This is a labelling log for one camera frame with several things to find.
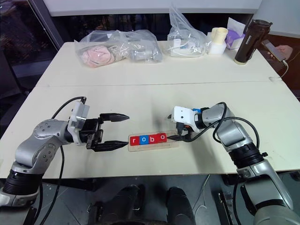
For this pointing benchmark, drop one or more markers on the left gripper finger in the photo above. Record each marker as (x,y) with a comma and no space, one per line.
(107,145)
(114,117)

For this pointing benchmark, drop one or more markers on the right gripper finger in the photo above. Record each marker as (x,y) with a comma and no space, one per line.
(169,117)
(177,138)

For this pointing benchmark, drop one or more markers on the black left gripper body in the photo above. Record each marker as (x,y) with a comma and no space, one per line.
(92,131)

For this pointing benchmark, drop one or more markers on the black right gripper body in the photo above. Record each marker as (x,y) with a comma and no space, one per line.
(185,131)

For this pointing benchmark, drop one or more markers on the red letter tile o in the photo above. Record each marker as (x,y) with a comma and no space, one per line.
(162,137)

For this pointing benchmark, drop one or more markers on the red letter tile b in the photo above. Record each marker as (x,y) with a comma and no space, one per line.
(152,139)

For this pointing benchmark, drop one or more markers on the wooden letter tray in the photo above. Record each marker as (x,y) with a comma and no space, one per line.
(152,147)

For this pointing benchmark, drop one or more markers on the dark smartphone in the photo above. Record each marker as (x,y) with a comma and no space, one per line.
(273,50)

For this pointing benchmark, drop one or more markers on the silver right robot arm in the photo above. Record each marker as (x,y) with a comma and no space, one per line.
(236,136)

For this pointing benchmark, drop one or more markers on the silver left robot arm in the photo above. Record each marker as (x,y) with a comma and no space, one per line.
(39,140)

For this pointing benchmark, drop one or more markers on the blue letter tile t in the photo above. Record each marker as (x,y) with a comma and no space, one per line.
(197,110)

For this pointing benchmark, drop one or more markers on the red r letter block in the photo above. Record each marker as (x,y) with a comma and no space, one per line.
(134,140)

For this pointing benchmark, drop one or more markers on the blue o letter block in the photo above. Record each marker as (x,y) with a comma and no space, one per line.
(143,140)

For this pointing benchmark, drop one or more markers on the person's right hand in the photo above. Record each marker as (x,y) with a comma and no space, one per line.
(286,49)

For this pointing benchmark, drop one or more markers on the clear bag with pink cloth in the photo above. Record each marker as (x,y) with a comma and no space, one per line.
(97,55)

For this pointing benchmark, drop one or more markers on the dark rounded shape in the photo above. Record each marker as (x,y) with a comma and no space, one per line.
(180,206)

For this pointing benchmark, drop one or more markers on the clear bag with grey parts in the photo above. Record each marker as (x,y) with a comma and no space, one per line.
(143,50)

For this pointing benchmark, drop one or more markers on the stack of cream cups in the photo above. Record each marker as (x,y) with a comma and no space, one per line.
(216,48)

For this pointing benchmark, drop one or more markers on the cream plastic cup shape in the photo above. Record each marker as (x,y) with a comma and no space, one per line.
(219,35)

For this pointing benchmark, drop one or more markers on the purple and white tissue pack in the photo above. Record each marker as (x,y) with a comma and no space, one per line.
(234,37)

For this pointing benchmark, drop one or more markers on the black drinking bottle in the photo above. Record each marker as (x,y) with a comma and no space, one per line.
(249,43)

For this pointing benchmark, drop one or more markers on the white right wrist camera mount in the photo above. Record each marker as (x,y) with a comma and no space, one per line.
(184,116)

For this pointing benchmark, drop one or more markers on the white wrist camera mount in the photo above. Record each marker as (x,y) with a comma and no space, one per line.
(78,117)
(184,116)

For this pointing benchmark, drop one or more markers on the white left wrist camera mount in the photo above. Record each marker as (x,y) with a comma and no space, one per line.
(78,117)

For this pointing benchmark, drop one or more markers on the black table bracket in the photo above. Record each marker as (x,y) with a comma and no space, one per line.
(95,211)
(225,206)

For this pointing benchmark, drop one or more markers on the grey window frame post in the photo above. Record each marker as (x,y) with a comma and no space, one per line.
(44,23)

